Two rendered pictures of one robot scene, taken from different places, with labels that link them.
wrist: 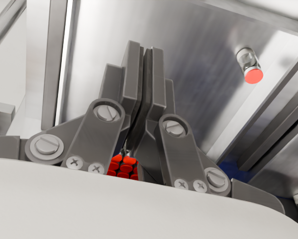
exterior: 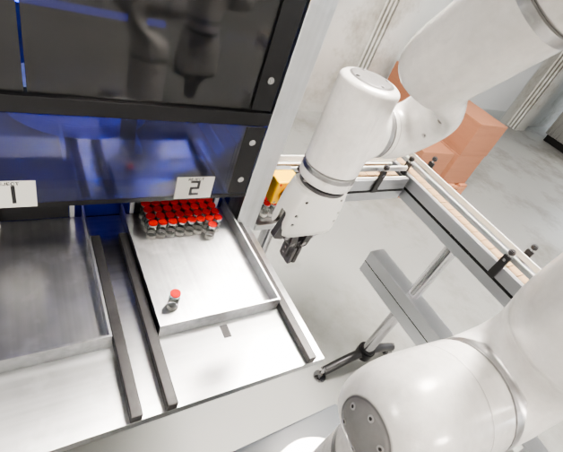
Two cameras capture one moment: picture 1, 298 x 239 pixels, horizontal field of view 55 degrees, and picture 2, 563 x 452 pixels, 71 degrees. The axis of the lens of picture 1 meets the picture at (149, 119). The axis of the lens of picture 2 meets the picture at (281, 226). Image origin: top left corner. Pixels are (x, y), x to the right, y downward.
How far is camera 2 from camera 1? 61 cm
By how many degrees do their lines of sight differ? 44
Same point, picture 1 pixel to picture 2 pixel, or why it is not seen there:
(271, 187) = (37, 228)
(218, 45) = (191, 304)
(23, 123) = (250, 222)
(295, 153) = (56, 265)
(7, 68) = not seen: hidden behind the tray
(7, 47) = not seen: hidden behind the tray
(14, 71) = not seen: hidden behind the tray
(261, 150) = (100, 256)
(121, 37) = (238, 284)
